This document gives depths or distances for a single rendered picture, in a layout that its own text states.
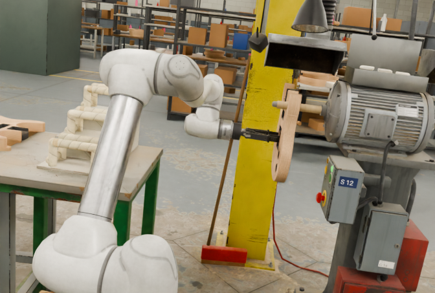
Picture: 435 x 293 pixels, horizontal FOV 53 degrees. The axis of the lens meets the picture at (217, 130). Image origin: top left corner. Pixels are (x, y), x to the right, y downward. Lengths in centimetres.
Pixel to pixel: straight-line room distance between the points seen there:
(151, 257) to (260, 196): 178
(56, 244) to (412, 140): 132
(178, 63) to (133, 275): 61
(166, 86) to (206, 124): 55
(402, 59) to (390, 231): 70
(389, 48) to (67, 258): 143
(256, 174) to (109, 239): 169
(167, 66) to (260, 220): 180
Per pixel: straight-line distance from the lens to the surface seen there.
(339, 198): 157
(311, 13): 165
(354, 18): 661
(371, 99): 176
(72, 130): 189
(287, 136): 176
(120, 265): 119
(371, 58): 191
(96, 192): 127
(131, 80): 135
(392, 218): 181
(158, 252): 116
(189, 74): 131
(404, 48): 194
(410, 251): 201
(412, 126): 181
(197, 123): 186
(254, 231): 296
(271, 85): 267
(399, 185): 188
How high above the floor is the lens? 156
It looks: 14 degrees down
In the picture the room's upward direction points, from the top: 7 degrees clockwise
